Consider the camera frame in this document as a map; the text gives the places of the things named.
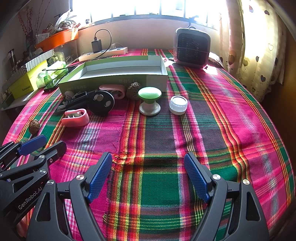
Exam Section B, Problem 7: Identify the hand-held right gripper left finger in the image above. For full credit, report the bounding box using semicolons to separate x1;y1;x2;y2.
28;152;114;241

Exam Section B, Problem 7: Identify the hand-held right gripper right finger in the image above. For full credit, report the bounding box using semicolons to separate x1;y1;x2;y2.
184;152;270;241

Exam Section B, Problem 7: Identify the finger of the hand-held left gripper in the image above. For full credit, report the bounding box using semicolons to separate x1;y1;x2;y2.
0;134;47;166
0;141;67;177

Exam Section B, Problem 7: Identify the brown carved walnut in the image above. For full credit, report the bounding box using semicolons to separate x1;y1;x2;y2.
29;119;40;135
128;82;142;101

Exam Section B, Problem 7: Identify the pink clip holder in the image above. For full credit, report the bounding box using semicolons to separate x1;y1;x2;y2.
61;108;90;127
99;84;127;100

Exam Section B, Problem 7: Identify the black rectangular device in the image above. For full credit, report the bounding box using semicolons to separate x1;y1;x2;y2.
62;91;96;111

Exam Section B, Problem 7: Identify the white plug with cable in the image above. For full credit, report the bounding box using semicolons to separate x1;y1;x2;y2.
56;90;75;112

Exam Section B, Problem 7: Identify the black round disc device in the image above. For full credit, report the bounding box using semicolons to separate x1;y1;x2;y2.
87;90;115;116

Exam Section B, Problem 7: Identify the white round jar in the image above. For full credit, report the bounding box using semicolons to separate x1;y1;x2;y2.
169;95;188;115

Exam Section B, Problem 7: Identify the green grey cardboard box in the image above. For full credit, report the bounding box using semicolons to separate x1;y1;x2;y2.
57;55;168;95

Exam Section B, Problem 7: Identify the green mushroom knob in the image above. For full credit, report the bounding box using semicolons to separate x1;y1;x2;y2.
137;87;162;116

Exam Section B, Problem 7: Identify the yellow green box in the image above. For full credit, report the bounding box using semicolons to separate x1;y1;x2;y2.
10;67;50;99

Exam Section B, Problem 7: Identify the plaid tablecloth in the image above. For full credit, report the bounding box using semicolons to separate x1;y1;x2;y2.
2;48;296;241

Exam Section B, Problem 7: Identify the green tissue pack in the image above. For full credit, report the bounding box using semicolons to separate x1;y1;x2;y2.
37;61;68;88

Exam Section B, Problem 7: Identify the green white striped box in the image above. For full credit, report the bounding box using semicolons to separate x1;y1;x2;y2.
2;49;56;91

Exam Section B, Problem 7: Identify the glass jar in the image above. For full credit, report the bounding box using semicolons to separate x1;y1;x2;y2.
7;49;18;68

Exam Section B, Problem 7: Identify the clear plastic container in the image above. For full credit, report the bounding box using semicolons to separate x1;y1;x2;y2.
52;39;79;63

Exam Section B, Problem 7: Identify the orange box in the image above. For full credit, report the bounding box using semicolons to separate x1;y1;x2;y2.
35;28;79;52

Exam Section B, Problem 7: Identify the white power strip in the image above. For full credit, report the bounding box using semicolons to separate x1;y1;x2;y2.
78;46;128;62

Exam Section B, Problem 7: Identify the black charger adapter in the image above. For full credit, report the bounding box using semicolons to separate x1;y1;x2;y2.
91;40;102;53

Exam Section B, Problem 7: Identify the red flower branch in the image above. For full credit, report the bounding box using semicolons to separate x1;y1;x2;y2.
17;0;45;47

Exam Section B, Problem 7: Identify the pile of papers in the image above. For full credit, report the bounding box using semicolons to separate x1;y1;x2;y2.
46;9;79;32

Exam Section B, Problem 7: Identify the grey fan heater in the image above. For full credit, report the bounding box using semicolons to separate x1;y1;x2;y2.
173;27;211;69

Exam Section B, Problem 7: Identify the heart print curtain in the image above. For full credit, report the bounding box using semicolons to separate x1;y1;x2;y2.
228;0;287;103

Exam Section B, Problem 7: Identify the black charger cable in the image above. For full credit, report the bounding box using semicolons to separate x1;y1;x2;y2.
93;29;113;57

